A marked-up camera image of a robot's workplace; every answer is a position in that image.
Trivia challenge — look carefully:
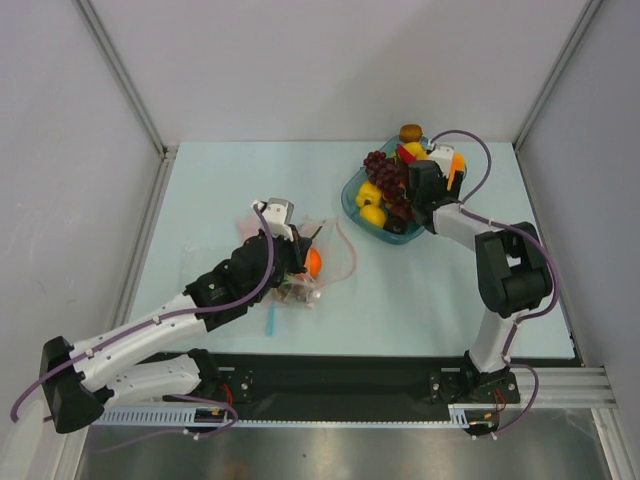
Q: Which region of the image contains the blue zipper bag strip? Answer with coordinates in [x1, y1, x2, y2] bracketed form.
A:
[265, 305, 276, 337]

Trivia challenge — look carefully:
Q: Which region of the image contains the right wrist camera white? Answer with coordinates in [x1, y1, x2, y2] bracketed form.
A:
[427, 144, 455, 178]

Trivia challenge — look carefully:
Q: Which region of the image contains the orange mango piece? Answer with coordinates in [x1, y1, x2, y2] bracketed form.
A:
[447, 152, 466, 192]

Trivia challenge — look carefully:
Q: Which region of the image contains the red chili pepper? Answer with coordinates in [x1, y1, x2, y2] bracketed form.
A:
[396, 144, 417, 165]

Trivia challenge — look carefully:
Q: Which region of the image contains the brown longan bunch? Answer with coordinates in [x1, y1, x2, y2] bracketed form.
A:
[272, 279, 319, 305]

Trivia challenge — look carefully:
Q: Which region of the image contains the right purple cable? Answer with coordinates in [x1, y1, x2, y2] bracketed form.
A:
[429, 129, 559, 441]

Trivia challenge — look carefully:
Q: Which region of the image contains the left aluminium frame post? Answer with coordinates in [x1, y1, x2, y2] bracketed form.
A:
[72, 0, 167, 159]

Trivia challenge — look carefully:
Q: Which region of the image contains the dark red grape bunch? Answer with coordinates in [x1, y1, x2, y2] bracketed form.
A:
[363, 151, 413, 223]

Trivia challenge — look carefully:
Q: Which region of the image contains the aluminium frame post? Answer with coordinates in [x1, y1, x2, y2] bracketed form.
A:
[72, 0, 167, 159]
[512, 0, 605, 154]

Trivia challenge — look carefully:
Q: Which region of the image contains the purple cable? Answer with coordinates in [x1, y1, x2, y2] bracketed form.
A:
[429, 129, 559, 441]
[9, 202, 276, 441]

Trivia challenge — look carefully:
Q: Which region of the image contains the aluminium front rail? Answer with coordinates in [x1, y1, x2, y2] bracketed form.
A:
[514, 364, 621, 409]

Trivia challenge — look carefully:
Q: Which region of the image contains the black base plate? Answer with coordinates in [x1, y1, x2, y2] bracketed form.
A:
[188, 349, 520, 413]

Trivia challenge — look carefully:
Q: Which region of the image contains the yellow lemon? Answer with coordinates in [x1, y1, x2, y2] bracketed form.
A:
[403, 142, 428, 161]

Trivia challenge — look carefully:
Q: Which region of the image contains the orange fruit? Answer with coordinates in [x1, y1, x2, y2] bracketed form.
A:
[305, 247, 323, 278]

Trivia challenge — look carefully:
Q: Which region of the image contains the pink dotted zip bag stack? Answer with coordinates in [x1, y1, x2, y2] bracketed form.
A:
[236, 215, 261, 242]

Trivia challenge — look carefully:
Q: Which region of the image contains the right aluminium frame post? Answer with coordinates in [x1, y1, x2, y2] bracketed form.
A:
[512, 0, 605, 154]

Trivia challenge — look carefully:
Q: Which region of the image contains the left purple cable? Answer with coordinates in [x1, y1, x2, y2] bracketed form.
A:
[9, 202, 276, 441]

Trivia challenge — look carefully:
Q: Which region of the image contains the white slotted cable duct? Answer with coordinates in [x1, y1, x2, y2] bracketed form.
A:
[94, 403, 505, 428]

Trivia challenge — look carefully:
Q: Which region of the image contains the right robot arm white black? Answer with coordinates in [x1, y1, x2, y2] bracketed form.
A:
[406, 160, 554, 401]

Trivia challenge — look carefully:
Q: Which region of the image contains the clear zip bag pink zipper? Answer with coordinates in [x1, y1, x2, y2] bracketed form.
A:
[179, 214, 359, 314]

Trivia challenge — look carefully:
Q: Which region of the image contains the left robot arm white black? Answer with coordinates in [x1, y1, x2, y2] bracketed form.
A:
[40, 226, 313, 434]

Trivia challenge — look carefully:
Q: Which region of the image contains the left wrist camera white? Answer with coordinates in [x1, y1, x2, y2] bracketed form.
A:
[252, 198, 294, 241]

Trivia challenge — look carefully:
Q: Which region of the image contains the brown kiwi fruit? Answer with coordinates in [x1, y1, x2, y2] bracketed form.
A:
[398, 124, 423, 143]

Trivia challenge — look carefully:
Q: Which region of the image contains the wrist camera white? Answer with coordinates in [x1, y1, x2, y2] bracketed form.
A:
[427, 144, 455, 178]
[252, 198, 294, 241]

